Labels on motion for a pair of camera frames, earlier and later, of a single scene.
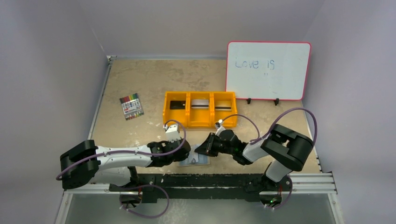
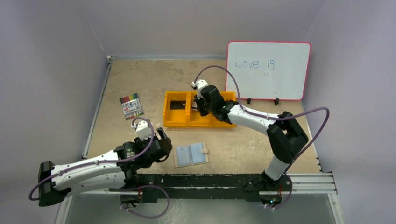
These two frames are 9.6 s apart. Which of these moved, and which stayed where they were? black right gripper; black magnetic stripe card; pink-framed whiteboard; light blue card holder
Moved: black right gripper
Stayed: black magnetic stripe card; pink-framed whiteboard; light blue card holder
